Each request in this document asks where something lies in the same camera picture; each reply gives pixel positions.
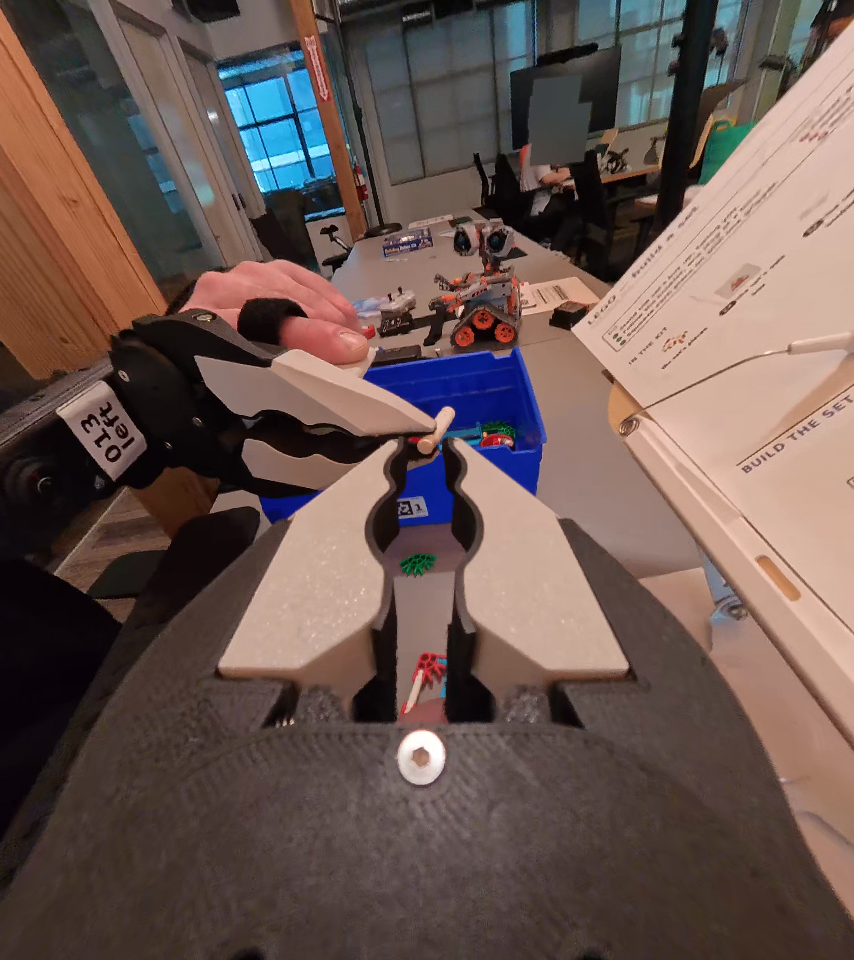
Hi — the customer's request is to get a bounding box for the black monitor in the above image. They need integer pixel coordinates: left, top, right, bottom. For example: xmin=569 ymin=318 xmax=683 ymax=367
xmin=509 ymin=45 xmax=623 ymax=151

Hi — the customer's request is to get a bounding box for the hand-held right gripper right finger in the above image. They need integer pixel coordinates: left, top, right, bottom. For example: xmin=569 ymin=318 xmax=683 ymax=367
xmin=444 ymin=437 xmax=630 ymax=723

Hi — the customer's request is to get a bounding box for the red banner sign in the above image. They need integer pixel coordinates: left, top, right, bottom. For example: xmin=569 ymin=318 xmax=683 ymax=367
xmin=305 ymin=33 xmax=335 ymax=106

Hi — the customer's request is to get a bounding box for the wooden post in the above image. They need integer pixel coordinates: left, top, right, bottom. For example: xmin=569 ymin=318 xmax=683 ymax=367
xmin=290 ymin=0 xmax=368 ymax=241

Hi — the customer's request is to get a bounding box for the person's left hand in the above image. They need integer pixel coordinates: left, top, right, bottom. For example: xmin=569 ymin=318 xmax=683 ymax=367
xmin=179 ymin=260 xmax=377 ymax=370

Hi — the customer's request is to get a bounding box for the black office chair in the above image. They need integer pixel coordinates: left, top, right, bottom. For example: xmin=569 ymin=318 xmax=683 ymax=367
xmin=250 ymin=189 xmax=323 ymax=275

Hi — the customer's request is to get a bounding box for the printed instruction sheet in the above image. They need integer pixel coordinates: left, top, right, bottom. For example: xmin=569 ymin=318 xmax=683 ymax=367
xmin=571 ymin=0 xmax=854 ymax=639

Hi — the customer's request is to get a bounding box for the green bag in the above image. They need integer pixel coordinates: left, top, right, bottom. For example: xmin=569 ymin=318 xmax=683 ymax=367
xmin=699 ymin=118 xmax=759 ymax=186

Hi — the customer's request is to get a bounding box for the white instruction board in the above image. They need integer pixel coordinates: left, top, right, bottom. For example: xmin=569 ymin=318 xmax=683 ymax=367
xmin=571 ymin=0 xmax=854 ymax=834

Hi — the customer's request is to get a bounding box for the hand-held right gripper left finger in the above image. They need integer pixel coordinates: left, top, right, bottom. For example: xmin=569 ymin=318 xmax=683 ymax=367
xmin=217 ymin=438 xmax=407 ymax=723

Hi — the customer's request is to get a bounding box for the wooden column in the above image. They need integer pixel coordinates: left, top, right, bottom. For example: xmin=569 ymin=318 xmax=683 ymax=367
xmin=0 ymin=0 xmax=167 ymax=380

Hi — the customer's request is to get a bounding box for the tracked toy robot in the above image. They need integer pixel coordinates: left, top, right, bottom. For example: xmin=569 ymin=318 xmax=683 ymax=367
xmin=429 ymin=219 xmax=525 ymax=351

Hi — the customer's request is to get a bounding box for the white toy rod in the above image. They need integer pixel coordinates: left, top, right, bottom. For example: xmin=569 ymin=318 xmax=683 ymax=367
xmin=417 ymin=406 xmax=457 ymax=454

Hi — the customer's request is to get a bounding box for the small grey toy model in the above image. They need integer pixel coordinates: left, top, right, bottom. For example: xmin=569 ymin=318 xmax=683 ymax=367
xmin=376 ymin=287 xmax=418 ymax=336

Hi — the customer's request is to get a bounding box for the blue plastic bin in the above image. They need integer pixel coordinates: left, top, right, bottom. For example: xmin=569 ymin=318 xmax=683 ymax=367
xmin=260 ymin=346 xmax=548 ymax=525

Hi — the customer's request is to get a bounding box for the colourful toy construction model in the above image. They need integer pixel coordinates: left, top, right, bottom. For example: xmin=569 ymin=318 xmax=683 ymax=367
xmin=399 ymin=651 xmax=448 ymax=715

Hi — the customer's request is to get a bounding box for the white paper sheet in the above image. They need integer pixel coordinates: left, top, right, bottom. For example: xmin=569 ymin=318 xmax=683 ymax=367
xmin=523 ymin=277 xmax=602 ymax=316

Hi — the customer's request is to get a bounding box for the black steel column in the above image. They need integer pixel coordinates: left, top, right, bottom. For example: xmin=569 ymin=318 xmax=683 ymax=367
xmin=652 ymin=0 xmax=720 ymax=234

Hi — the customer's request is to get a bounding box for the metal wire page holder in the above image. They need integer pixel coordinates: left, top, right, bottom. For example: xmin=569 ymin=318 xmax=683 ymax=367
xmin=620 ymin=326 xmax=854 ymax=438

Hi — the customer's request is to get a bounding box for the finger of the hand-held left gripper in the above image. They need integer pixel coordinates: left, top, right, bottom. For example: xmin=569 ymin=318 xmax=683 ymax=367
xmin=193 ymin=347 xmax=441 ymax=444
xmin=241 ymin=435 xmax=398 ymax=496

